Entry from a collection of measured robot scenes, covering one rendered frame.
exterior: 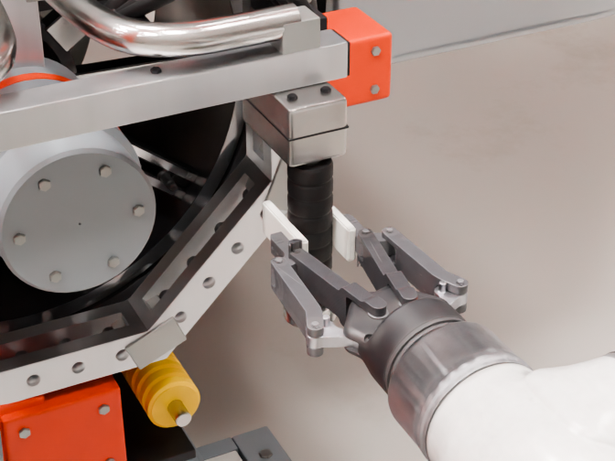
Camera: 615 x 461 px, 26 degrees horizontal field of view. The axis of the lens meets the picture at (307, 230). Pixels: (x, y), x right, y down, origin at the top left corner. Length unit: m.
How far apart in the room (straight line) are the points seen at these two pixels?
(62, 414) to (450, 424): 0.57
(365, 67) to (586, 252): 1.40
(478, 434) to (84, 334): 0.62
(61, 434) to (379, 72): 0.47
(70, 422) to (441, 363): 0.56
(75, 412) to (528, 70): 2.17
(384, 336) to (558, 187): 1.93
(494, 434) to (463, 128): 2.24
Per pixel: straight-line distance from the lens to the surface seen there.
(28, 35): 1.14
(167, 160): 1.35
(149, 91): 0.97
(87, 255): 1.07
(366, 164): 2.86
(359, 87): 1.28
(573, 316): 2.44
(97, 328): 1.35
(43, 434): 1.33
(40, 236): 1.04
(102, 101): 0.96
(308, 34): 1.00
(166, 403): 1.39
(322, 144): 1.01
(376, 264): 1.00
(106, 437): 1.36
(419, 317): 0.91
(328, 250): 1.06
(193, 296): 1.31
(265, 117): 1.03
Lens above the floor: 1.39
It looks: 32 degrees down
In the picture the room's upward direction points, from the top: straight up
